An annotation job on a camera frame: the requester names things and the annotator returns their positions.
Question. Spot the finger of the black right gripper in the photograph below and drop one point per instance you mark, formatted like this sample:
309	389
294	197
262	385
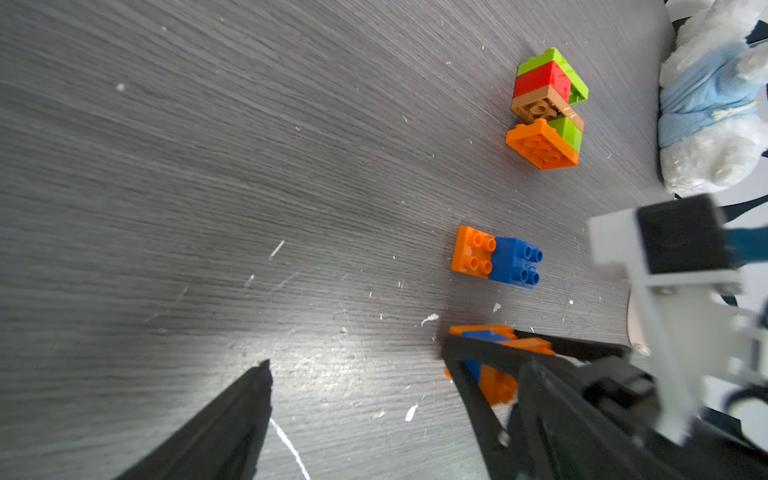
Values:
583	350
507	451

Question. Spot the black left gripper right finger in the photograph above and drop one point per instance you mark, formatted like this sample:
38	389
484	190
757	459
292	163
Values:
570	439

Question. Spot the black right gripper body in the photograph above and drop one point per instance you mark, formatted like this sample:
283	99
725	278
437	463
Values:
682	261

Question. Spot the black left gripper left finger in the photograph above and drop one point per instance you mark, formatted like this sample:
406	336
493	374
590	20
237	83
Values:
223	441

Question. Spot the small blue lego brick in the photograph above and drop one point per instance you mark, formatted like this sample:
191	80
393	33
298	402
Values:
516	262

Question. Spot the tan 2x4 lego plate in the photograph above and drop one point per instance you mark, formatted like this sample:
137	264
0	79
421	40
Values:
545	103

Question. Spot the lime green 2x4 lego brick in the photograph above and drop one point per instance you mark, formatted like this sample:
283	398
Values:
579	89

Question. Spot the red lego brick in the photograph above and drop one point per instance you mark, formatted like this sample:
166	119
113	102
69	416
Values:
547	75

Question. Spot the orange 2x4 lego plate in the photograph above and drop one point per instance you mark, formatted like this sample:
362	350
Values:
502	329

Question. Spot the blue 2x2 lego brick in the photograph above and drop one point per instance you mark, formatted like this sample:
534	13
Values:
474	364

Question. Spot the lime green 2x2 lego brick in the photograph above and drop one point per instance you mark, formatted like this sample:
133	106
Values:
568	131

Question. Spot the white plush dog blue shirt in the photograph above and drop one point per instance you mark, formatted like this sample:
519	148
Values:
710	135

